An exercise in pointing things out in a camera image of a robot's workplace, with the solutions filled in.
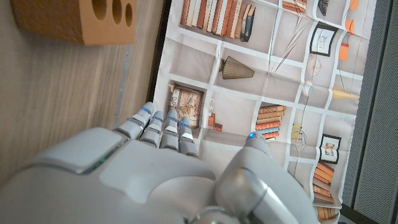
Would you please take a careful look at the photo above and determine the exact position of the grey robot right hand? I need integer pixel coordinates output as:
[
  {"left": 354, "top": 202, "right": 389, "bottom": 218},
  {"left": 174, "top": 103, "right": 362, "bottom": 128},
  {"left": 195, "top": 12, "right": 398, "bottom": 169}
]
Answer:
[{"left": 0, "top": 101, "right": 321, "bottom": 224}]

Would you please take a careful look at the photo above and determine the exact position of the orange wooden block with holes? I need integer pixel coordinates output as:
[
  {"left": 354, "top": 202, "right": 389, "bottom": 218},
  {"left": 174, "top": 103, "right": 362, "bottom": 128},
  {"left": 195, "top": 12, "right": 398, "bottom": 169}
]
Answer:
[{"left": 11, "top": 0, "right": 137, "bottom": 47}]

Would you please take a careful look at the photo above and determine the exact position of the printed bookshelf backdrop cloth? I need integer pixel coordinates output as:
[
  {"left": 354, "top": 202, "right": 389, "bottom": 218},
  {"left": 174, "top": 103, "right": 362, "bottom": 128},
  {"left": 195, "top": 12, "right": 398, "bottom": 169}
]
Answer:
[{"left": 152, "top": 0, "right": 377, "bottom": 224}]

